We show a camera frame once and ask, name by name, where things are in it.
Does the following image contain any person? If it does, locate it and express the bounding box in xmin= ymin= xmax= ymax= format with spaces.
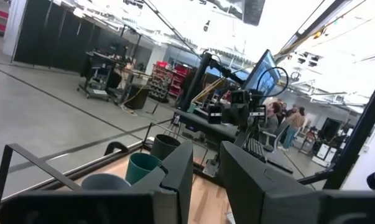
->
xmin=258 ymin=101 xmax=283 ymax=144
xmin=282 ymin=106 xmax=307 ymax=152

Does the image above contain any black cup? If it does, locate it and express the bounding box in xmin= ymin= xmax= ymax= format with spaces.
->
xmin=150 ymin=134 xmax=182 ymax=161

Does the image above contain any white floor sign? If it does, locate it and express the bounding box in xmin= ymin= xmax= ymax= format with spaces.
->
xmin=311 ymin=141 xmax=346 ymax=168

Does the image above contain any black keyboard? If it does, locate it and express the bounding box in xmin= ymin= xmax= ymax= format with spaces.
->
xmin=242 ymin=138 xmax=295 ymax=174

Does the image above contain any black equipment cart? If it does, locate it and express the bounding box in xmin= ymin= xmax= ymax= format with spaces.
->
xmin=77 ymin=49 xmax=127 ymax=102

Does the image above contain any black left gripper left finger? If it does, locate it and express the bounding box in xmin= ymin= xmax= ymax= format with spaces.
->
xmin=0 ymin=139 xmax=194 ymax=224

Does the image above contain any grey-blue cup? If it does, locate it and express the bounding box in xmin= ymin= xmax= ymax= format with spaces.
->
xmin=81 ymin=173 xmax=132 ymax=191

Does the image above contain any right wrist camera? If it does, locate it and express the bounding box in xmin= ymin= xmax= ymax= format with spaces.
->
xmin=230 ymin=89 xmax=252 ymax=105

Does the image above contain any black aluminium table frame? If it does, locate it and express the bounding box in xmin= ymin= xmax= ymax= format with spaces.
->
xmin=0 ymin=70 xmax=375 ymax=206

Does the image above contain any black monitor pole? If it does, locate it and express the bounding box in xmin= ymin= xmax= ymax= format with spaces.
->
xmin=181 ymin=52 xmax=247 ymax=112

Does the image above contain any black hanging sign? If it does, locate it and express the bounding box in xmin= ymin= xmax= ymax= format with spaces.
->
xmin=242 ymin=0 xmax=266 ymax=26

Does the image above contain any dark grey desk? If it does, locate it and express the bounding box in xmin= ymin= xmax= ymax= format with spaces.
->
xmin=174 ymin=110 xmax=297 ymax=181

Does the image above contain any computer monitor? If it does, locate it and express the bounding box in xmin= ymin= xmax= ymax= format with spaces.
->
xmin=243 ymin=49 xmax=282 ymax=98

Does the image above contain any black looped cable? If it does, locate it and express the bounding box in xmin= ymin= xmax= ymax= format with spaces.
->
xmin=255 ymin=66 xmax=290 ymax=98

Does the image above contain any black bin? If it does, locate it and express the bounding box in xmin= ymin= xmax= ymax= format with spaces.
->
xmin=124 ymin=83 xmax=151 ymax=110

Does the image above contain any red bin rack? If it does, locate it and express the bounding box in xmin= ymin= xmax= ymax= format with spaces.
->
xmin=149 ymin=60 xmax=191 ymax=103

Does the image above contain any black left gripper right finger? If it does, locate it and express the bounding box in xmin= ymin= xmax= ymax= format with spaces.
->
xmin=220 ymin=141 xmax=375 ymax=224

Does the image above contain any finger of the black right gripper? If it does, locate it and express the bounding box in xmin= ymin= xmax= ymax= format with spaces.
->
xmin=250 ymin=105 xmax=267 ymax=121
xmin=207 ymin=105 xmax=223 ymax=124

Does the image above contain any teal cup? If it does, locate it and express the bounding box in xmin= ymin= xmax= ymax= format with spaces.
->
xmin=125 ymin=152 xmax=162 ymax=186

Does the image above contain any black room divider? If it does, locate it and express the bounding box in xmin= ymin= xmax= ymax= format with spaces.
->
xmin=12 ymin=0 xmax=131 ymax=74

